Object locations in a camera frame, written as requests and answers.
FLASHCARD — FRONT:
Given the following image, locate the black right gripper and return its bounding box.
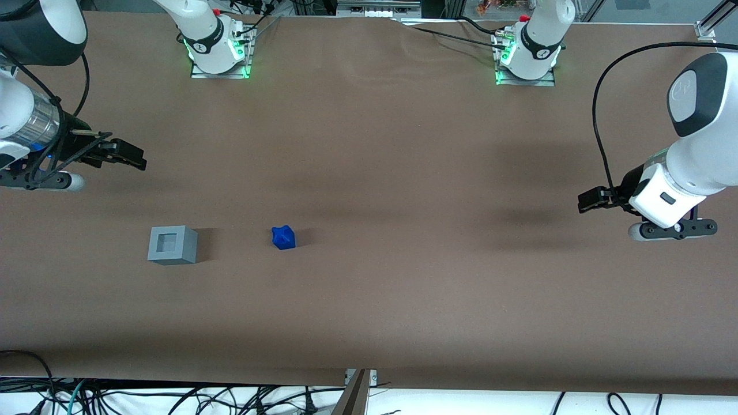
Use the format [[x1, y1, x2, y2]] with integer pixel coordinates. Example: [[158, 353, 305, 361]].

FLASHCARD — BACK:
[[55, 112, 147, 173]]

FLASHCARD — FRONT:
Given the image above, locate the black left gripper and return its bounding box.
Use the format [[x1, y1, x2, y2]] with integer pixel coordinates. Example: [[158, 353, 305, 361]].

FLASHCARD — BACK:
[[578, 164, 653, 215]]

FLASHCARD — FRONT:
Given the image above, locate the blue plastic part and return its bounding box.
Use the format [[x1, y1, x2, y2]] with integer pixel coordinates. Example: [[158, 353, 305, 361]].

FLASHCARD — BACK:
[[272, 225, 297, 251]]

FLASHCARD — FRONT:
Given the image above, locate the gray cube base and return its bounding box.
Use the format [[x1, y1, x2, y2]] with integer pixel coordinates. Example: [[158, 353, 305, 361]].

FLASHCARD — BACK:
[[148, 225, 198, 266]]

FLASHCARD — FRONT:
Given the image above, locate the aluminium corner profile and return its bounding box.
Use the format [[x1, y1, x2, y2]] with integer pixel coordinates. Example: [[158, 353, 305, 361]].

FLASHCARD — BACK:
[[694, 0, 738, 43]]

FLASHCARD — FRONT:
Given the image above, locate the brown table cover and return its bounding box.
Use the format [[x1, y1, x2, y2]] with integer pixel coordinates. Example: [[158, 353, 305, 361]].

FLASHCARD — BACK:
[[0, 10, 738, 398]]

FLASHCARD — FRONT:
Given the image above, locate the grey metal rack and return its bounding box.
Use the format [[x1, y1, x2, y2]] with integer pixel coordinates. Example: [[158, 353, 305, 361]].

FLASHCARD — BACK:
[[336, 0, 422, 18]]

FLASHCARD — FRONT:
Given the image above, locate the aluminium profile beam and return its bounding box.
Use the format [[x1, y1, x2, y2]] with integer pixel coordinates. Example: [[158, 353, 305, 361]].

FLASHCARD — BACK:
[[331, 369, 370, 415]]

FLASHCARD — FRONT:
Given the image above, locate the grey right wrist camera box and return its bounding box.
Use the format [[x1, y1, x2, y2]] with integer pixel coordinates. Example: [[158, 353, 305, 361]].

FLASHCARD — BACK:
[[0, 170, 86, 193]]

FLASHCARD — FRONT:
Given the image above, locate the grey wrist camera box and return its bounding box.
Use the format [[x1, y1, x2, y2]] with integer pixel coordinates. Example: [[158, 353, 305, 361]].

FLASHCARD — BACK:
[[0, 170, 86, 193], [628, 218, 719, 242]]

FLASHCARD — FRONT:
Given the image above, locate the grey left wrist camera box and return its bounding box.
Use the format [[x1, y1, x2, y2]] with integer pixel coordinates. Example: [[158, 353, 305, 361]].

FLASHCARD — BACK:
[[628, 218, 719, 242]]

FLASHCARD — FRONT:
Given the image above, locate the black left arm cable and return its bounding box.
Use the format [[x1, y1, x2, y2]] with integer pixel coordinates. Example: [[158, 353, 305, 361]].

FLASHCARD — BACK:
[[592, 41, 738, 200]]

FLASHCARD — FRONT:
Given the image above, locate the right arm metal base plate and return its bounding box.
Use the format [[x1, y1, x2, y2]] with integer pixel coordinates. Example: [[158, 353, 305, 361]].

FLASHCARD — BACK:
[[189, 23, 255, 80]]

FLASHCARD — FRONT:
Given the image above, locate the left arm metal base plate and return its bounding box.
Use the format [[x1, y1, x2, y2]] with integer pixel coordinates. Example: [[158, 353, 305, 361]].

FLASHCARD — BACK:
[[494, 32, 558, 88]]

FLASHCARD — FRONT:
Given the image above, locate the short black table cable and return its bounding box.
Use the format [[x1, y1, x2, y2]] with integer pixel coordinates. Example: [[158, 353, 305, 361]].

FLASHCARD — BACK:
[[455, 16, 501, 35]]

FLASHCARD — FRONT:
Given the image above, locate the long black table cable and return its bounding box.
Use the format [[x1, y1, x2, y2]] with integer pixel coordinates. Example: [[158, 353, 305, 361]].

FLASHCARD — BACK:
[[408, 25, 503, 49]]

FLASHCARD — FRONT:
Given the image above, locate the black looped floor cable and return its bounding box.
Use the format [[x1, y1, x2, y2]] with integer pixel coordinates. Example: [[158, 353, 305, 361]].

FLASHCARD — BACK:
[[0, 349, 57, 415]]

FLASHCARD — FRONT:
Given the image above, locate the teal floor cable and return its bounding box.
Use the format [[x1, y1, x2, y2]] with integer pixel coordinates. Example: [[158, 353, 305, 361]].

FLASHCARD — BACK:
[[65, 379, 88, 415]]

